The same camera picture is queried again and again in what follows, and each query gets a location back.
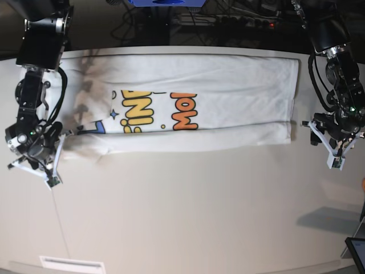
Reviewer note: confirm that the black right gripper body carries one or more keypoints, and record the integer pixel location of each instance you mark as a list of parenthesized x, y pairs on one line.
[(40, 149)]

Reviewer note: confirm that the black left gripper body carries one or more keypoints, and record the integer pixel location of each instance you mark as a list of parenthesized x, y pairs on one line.
[(333, 130)]

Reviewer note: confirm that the white printed T-shirt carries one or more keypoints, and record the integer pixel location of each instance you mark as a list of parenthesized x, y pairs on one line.
[(176, 102)]

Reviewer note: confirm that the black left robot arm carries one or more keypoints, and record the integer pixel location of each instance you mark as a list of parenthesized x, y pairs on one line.
[(344, 103)]

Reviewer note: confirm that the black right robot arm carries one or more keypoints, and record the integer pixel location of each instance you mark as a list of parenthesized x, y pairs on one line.
[(44, 41)]

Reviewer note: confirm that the laptop with dark screen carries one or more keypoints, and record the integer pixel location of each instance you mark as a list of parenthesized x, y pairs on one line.
[(355, 245)]

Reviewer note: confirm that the white paper label strip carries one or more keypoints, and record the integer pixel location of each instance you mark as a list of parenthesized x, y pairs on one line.
[(70, 265)]

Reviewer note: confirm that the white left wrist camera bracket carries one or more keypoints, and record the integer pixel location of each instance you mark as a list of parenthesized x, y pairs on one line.
[(336, 156)]

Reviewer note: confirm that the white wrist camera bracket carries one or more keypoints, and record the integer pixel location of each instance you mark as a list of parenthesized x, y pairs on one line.
[(336, 156), (51, 178)]

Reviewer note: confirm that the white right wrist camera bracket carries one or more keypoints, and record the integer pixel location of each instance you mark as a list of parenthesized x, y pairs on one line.
[(51, 178)]

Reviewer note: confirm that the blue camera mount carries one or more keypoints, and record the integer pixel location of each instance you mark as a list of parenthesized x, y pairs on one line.
[(167, 3)]

